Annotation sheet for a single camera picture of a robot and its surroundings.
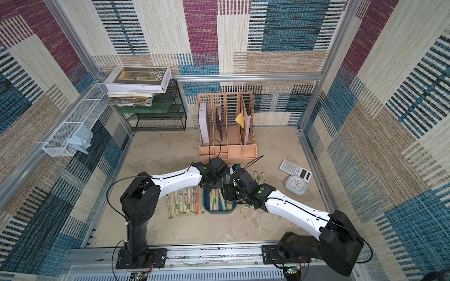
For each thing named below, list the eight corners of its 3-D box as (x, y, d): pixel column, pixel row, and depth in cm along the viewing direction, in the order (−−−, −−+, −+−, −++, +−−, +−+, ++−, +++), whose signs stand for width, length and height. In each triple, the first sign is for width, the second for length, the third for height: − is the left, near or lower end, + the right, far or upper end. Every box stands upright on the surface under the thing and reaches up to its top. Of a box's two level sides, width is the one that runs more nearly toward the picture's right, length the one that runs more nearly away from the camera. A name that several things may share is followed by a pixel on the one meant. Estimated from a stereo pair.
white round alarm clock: (287, 195, 92) (289, 192, 90) (283, 178, 99) (284, 175, 96) (307, 195, 92) (309, 192, 90) (302, 177, 99) (304, 175, 96)
